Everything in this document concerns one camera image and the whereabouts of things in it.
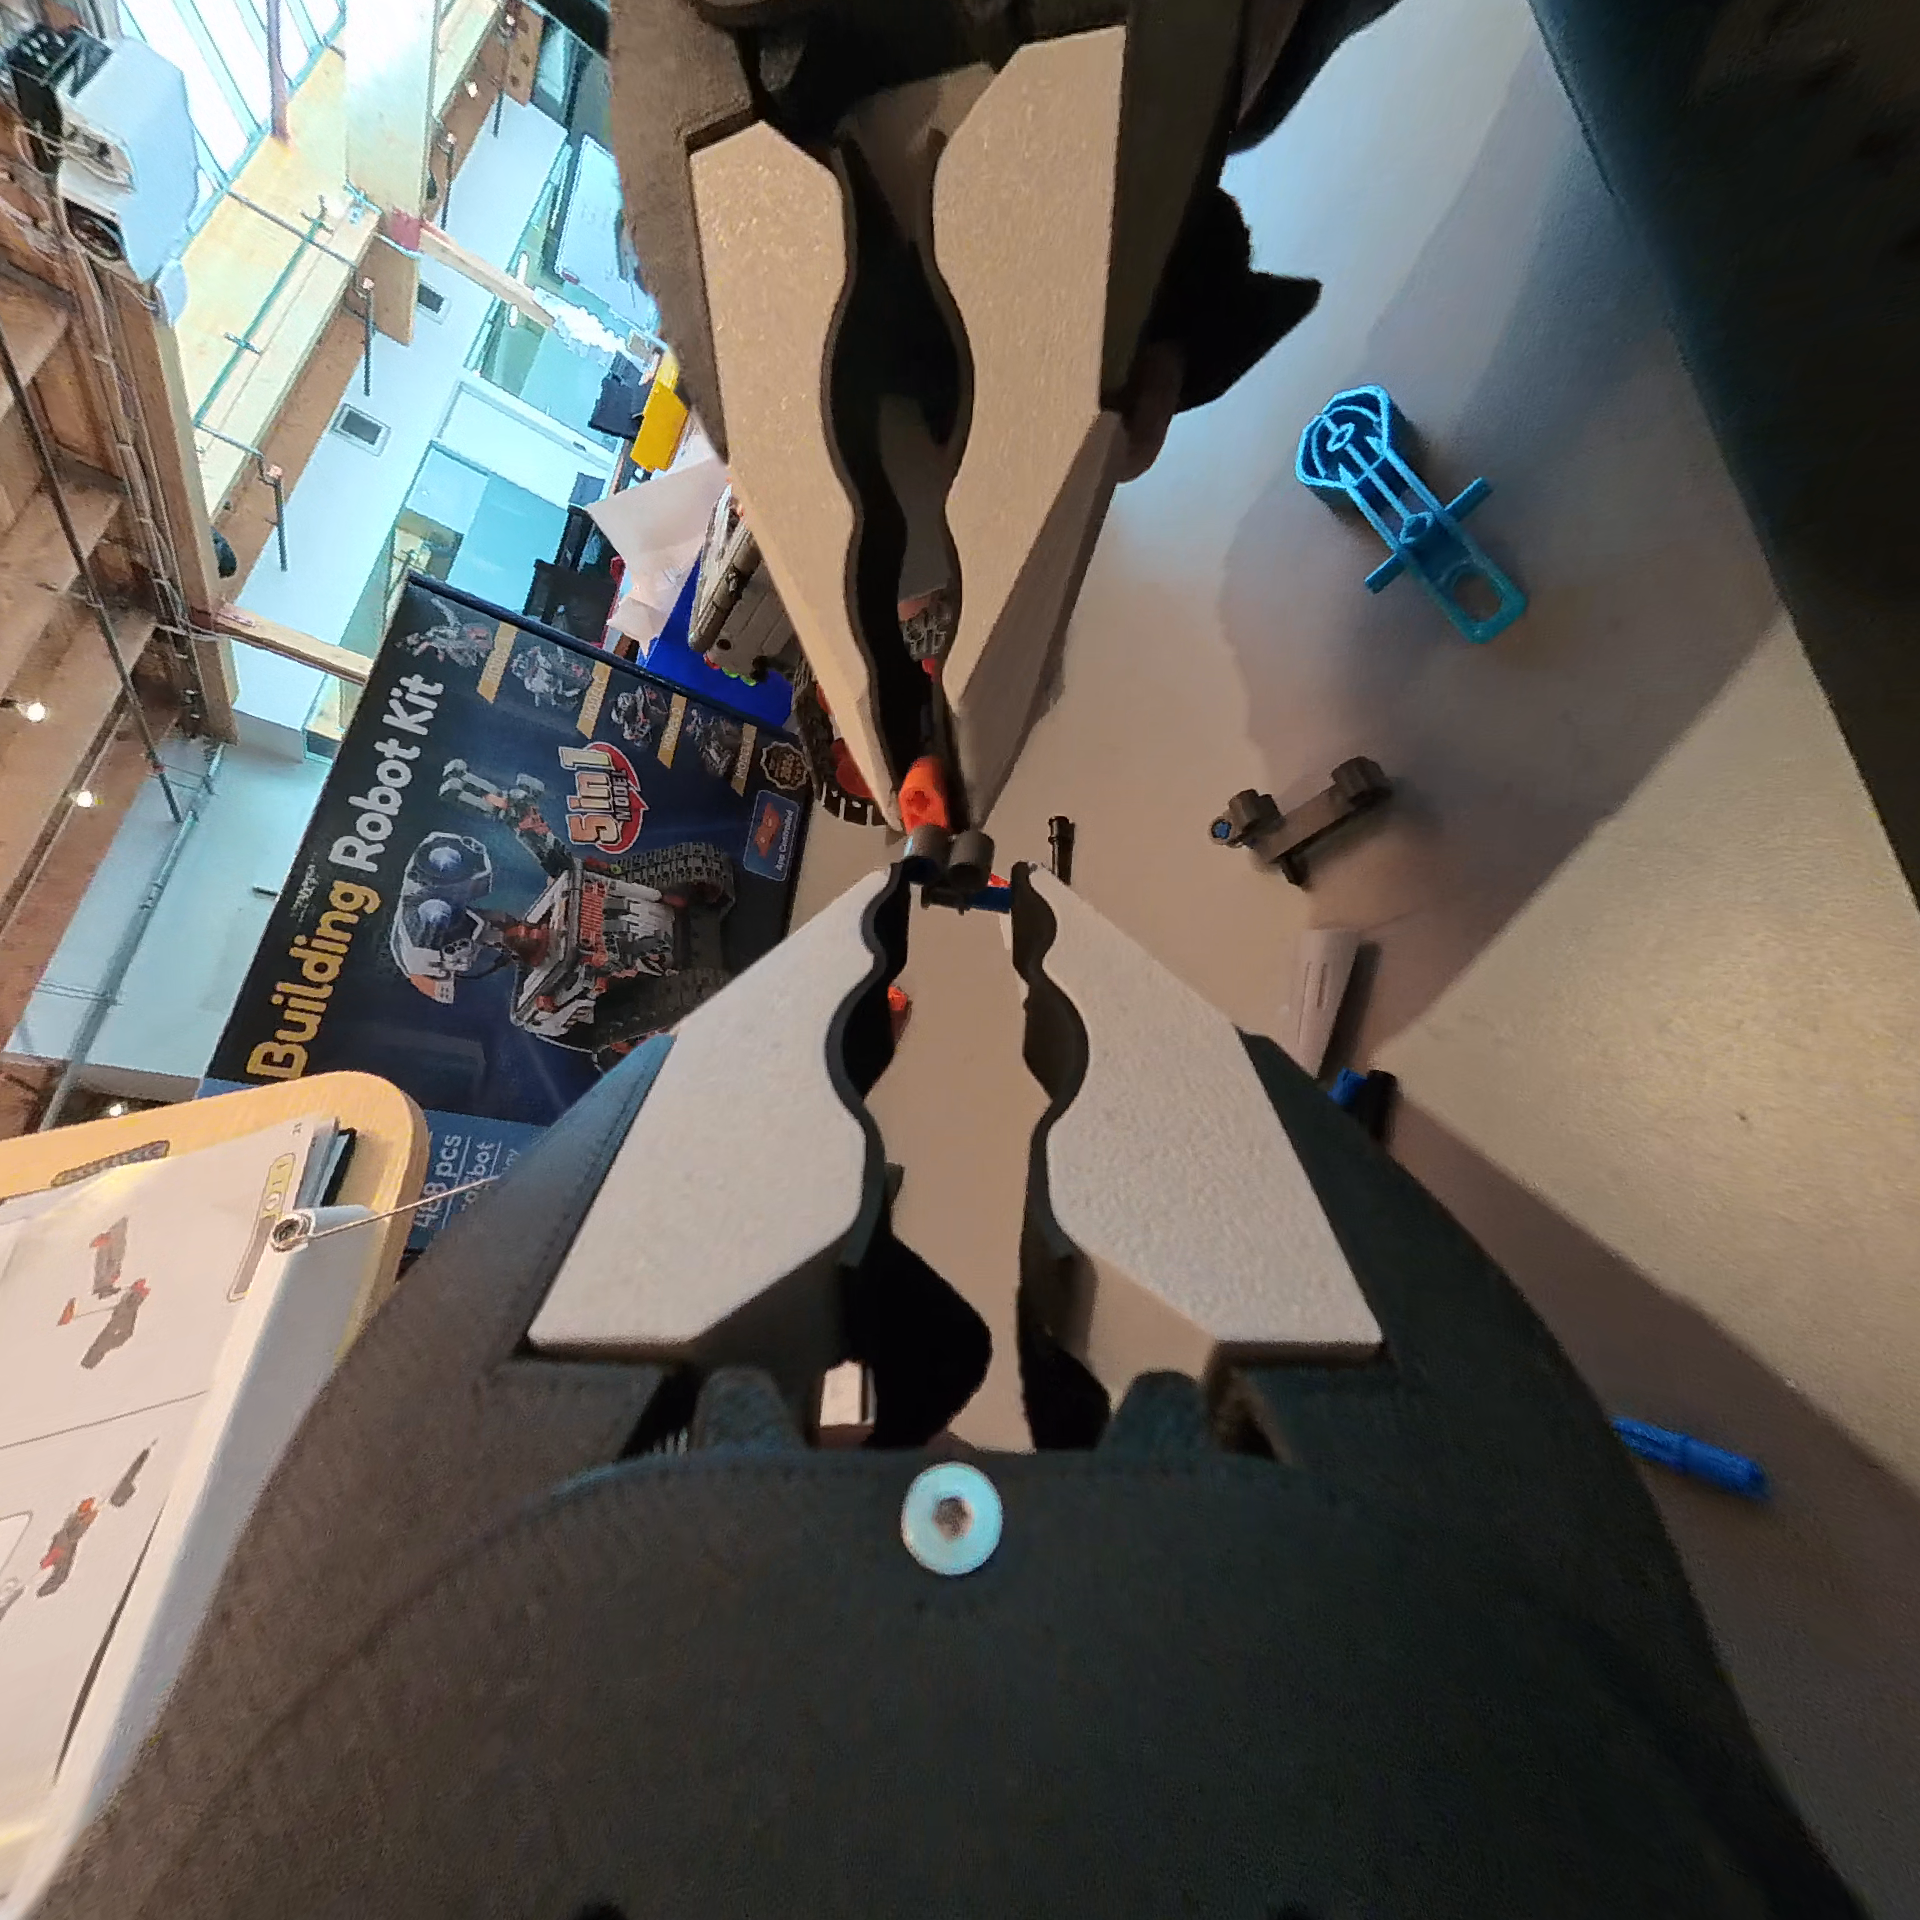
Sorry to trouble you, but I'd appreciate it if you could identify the white crumpled paper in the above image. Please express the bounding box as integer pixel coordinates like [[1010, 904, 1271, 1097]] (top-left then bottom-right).
[[582, 454, 736, 649]]

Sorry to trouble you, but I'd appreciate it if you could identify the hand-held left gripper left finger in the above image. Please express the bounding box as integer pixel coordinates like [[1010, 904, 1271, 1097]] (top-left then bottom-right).
[[526, 867, 915, 1430]]

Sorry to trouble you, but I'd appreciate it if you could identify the yellow storage bin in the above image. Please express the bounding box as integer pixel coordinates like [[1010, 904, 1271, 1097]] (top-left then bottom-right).
[[626, 357, 694, 476]]

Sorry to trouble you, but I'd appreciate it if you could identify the instruction booklet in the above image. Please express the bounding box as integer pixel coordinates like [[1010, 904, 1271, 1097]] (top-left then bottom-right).
[[0, 1118, 379, 1864]]

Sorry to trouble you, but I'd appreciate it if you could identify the orange grey connector assembly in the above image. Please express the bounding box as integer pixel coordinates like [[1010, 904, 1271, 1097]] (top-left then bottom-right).
[[893, 752, 1017, 913]]

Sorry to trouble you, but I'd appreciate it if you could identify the white ceiling device box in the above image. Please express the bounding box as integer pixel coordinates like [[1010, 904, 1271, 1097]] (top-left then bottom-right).
[[0, 29, 205, 289]]

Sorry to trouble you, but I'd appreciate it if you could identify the pale wooden book stand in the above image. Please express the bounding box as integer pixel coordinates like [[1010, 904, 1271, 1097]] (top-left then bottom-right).
[[0, 1072, 434, 1279]]

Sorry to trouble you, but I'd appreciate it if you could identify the dark blue toy box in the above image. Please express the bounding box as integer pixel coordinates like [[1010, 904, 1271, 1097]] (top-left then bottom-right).
[[199, 574, 905, 1247]]

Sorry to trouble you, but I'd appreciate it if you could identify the blue axle connector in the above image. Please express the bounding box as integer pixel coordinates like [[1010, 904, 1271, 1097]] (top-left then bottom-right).
[[1608, 1412, 1776, 1503]]

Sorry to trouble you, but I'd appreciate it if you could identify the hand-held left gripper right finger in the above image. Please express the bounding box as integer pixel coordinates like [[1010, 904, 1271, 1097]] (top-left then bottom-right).
[[1008, 864, 1385, 1400]]

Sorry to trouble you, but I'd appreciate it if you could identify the blue storage bin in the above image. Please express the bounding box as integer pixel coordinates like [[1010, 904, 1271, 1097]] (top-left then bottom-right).
[[642, 591, 793, 736]]

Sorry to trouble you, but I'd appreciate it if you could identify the blue plastic tool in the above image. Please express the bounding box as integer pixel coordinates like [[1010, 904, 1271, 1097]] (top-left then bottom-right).
[[1294, 383, 1534, 649]]

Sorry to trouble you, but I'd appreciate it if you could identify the dark grey crank liftarm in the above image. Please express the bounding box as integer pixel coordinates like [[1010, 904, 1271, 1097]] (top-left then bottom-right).
[[1209, 756, 1394, 885]]

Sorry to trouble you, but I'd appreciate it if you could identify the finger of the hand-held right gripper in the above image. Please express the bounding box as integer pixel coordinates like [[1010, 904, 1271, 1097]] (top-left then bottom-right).
[[928, 22, 1135, 836], [688, 116, 922, 836]]

